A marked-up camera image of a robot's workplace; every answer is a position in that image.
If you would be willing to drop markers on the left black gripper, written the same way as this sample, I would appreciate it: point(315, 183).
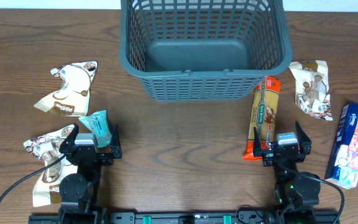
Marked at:
point(116, 152)

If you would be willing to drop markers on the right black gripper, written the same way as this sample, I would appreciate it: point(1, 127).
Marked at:
point(282, 157)

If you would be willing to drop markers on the beige snack pouch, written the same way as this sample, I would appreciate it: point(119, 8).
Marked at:
point(46, 148)
point(73, 97)
point(311, 88)

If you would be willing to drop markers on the orange spaghetti packet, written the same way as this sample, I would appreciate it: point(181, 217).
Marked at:
point(263, 115)

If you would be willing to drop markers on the blue tissue multipack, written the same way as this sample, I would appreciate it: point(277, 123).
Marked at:
point(343, 162)

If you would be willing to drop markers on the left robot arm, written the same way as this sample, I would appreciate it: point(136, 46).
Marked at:
point(79, 191)

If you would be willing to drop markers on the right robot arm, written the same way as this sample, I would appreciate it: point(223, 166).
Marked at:
point(296, 191)

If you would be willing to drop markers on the teal wipes packet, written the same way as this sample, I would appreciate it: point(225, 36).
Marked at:
point(98, 124)

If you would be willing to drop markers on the grey plastic basket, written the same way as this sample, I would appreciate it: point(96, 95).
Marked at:
point(199, 50)

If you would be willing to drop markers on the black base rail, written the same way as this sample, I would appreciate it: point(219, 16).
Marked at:
point(242, 216)

